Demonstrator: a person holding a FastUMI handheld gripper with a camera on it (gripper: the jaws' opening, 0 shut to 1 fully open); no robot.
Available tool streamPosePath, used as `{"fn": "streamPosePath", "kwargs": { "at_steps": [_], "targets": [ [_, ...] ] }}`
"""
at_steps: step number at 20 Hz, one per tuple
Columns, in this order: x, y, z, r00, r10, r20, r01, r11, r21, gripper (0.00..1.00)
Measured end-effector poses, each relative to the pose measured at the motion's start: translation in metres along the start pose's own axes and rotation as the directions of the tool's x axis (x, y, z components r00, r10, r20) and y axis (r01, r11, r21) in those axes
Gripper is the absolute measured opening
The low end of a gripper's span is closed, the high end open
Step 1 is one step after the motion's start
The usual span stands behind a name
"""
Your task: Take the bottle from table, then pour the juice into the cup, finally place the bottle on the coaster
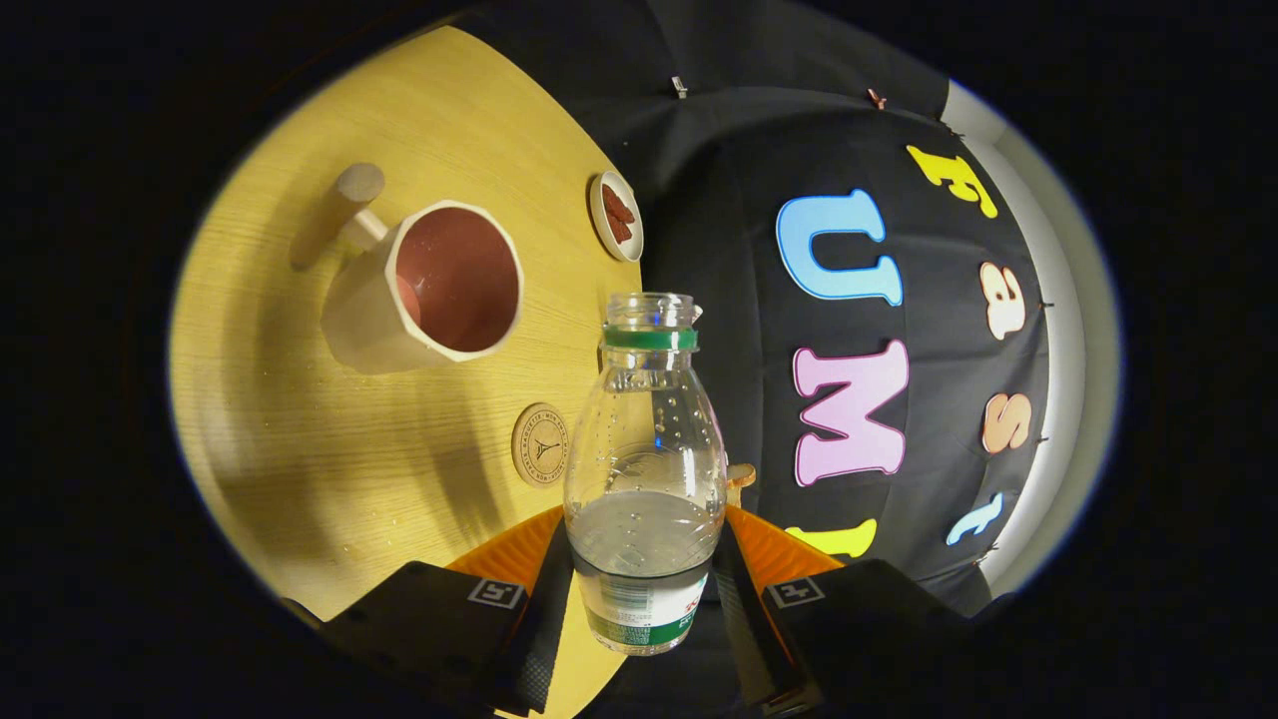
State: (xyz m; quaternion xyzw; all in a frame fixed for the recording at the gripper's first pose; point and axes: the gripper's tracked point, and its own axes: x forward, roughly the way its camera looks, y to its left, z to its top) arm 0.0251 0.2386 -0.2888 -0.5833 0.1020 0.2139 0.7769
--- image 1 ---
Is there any black backdrop cloth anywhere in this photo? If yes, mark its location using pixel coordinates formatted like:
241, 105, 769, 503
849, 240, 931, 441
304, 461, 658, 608
444, 0, 1054, 719

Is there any cream cup with red inside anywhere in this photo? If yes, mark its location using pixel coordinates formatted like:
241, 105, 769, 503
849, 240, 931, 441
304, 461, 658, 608
290, 163, 526, 376

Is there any small white plate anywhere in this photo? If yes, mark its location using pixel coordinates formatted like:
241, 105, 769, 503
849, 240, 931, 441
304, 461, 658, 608
589, 170, 645, 264

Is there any wooden table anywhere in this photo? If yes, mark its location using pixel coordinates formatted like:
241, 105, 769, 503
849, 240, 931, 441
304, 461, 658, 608
168, 25, 646, 719

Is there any round cork coaster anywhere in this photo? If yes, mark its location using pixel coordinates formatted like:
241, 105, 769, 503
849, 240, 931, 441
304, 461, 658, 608
511, 402, 570, 488

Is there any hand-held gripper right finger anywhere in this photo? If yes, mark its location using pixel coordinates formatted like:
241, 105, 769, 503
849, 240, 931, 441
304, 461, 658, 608
709, 504, 1009, 719

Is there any clear plastic juice bottle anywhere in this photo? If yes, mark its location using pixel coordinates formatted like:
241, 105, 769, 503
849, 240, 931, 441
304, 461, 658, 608
562, 292, 730, 657

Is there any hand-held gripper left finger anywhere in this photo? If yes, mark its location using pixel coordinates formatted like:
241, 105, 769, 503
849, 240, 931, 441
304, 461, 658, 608
283, 504, 578, 719

